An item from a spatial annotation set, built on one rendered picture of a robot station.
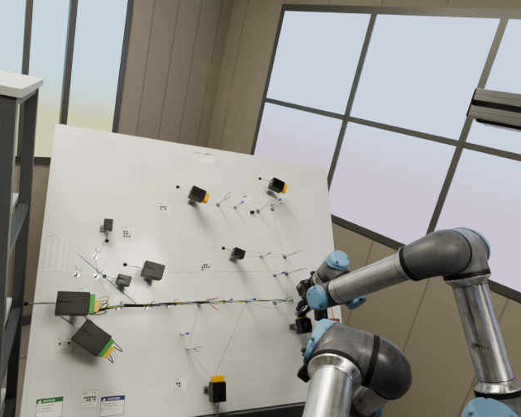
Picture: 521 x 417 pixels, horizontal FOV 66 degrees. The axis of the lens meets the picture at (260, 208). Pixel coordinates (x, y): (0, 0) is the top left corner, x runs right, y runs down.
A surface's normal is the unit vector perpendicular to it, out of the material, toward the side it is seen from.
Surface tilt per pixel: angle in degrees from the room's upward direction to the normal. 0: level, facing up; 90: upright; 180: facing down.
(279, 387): 54
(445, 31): 90
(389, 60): 90
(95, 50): 90
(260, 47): 90
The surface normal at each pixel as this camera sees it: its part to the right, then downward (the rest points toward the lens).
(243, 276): 0.44, -0.29
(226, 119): -0.67, 0.05
